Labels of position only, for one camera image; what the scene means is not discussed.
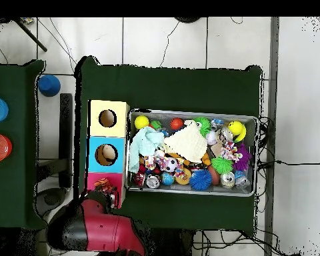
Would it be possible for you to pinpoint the wooden box with three holes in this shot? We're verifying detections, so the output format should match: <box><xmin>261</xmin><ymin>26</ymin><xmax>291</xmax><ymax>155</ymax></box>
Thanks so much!
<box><xmin>83</xmin><ymin>99</ymin><xmax>131</xmax><ymax>209</ymax></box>

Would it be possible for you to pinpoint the thin black floor cable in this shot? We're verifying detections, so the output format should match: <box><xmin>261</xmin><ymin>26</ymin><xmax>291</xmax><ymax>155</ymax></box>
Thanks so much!
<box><xmin>159</xmin><ymin>21</ymin><xmax>181</xmax><ymax>67</ymax></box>

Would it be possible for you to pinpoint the black upright panel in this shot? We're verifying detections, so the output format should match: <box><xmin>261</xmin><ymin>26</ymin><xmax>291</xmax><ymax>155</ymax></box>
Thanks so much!
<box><xmin>58</xmin><ymin>93</ymin><xmax>73</xmax><ymax>189</ymax></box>

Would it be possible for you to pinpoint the silver wire mesh bin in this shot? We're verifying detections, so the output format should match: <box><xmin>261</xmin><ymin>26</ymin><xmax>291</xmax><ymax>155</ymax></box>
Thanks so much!
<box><xmin>125</xmin><ymin>107</ymin><xmax>259</xmax><ymax>198</ymax></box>

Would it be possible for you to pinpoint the mint green cloth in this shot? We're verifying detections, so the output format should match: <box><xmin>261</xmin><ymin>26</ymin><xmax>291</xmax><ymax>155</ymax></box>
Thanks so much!
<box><xmin>127</xmin><ymin>126</ymin><xmax>166</xmax><ymax>174</ymax></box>

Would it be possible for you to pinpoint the black round base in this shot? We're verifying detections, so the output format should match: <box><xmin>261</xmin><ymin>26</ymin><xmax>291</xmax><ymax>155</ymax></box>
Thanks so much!
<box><xmin>174</xmin><ymin>17</ymin><xmax>201</xmax><ymax>24</ymax></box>

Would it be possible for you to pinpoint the blue plastic cup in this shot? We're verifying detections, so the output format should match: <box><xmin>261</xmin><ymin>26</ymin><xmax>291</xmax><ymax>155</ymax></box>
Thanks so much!
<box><xmin>37</xmin><ymin>74</ymin><xmax>61</xmax><ymax>97</ymax></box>

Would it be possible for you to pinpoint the black tripod leg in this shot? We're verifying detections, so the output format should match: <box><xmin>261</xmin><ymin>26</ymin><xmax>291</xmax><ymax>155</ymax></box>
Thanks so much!
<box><xmin>14</xmin><ymin>18</ymin><xmax>48</xmax><ymax>52</ymax></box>

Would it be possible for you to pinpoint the yellow smiley ball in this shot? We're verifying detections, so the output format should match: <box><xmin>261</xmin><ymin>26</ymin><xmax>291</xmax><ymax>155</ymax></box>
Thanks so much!
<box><xmin>227</xmin><ymin>120</ymin><xmax>247</xmax><ymax>143</ymax></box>

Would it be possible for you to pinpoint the cream waffle cloth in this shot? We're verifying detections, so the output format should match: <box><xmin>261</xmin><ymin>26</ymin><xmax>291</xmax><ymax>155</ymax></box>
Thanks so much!
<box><xmin>163</xmin><ymin>123</ymin><xmax>209</xmax><ymax>164</ymax></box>

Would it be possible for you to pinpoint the green furry toy with eyes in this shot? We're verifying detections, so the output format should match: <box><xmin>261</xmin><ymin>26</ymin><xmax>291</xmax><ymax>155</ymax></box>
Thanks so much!
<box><xmin>193</xmin><ymin>116</ymin><xmax>212</xmax><ymax>138</ymax></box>

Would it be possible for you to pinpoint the dark stand base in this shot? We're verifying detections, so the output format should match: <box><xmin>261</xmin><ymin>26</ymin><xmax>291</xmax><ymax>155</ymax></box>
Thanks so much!
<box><xmin>34</xmin><ymin>186</ymin><xmax>69</xmax><ymax>217</ymax></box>

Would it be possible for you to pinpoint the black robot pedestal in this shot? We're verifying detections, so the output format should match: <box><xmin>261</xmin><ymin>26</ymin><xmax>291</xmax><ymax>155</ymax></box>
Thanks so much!
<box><xmin>146</xmin><ymin>228</ymin><xmax>195</xmax><ymax>256</ymax></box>

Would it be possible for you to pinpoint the black power cable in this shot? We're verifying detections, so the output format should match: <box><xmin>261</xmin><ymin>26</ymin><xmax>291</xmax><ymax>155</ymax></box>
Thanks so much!
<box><xmin>257</xmin><ymin>159</ymin><xmax>320</xmax><ymax>168</ymax></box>

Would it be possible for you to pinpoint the orange tiger plush toy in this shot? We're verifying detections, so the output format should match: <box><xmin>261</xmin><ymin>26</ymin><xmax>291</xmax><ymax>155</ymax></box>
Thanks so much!
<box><xmin>93</xmin><ymin>177</ymin><xmax>115</xmax><ymax>193</ymax></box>

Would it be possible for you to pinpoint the blue spiky ball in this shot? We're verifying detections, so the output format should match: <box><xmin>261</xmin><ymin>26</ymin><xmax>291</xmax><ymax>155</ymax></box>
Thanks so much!
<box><xmin>188</xmin><ymin>169</ymin><xmax>213</xmax><ymax>191</ymax></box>

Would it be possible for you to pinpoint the red orange ball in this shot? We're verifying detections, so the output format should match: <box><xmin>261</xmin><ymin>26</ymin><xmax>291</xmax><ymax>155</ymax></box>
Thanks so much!
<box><xmin>170</xmin><ymin>117</ymin><xmax>184</xmax><ymax>131</ymax></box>

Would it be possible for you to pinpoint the plain yellow ball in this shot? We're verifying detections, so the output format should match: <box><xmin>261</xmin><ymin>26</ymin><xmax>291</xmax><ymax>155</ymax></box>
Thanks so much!
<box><xmin>133</xmin><ymin>115</ymin><xmax>150</xmax><ymax>131</ymax></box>

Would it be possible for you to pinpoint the purple spiky monster toy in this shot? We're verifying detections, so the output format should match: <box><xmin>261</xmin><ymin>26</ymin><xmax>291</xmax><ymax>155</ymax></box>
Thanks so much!
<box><xmin>233</xmin><ymin>143</ymin><xmax>253</xmax><ymax>171</ymax></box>

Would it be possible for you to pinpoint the dark green side table cloth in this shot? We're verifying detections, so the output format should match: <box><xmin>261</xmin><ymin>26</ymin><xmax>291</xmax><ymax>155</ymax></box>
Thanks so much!
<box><xmin>0</xmin><ymin>59</ymin><xmax>49</xmax><ymax>230</ymax></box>

